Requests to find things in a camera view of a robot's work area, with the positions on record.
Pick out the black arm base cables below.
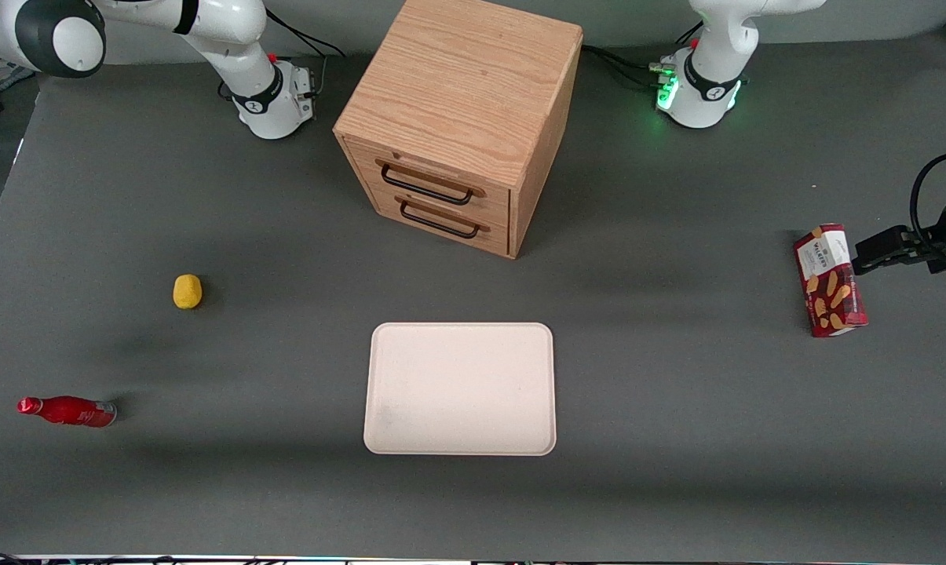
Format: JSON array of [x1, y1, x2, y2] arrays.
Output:
[[267, 11, 349, 101], [582, 22, 704, 92]]

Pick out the cream plastic tray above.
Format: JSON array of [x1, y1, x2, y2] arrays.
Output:
[[363, 322, 558, 457]]

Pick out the wooden drawer with black handle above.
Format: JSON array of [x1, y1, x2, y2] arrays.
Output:
[[344, 138, 513, 228], [363, 182, 513, 260]]

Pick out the black left arm base cables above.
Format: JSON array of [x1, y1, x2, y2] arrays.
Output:
[[582, 22, 704, 92]]

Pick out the wooden drawer cabinet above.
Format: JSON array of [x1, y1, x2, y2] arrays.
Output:
[[333, 0, 584, 261]]

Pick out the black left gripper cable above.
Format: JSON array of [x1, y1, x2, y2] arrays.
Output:
[[911, 151, 946, 246]]

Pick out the red coke bottle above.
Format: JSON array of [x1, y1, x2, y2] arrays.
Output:
[[16, 395, 118, 428]]

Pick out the red shortbread cookie box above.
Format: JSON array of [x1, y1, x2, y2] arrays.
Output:
[[793, 223, 869, 339]]

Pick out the black right arm base cables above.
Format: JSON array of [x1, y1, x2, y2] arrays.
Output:
[[267, 11, 349, 101]]

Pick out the yellow toy lemon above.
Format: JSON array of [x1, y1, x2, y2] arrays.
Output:
[[173, 274, 203, 311]]

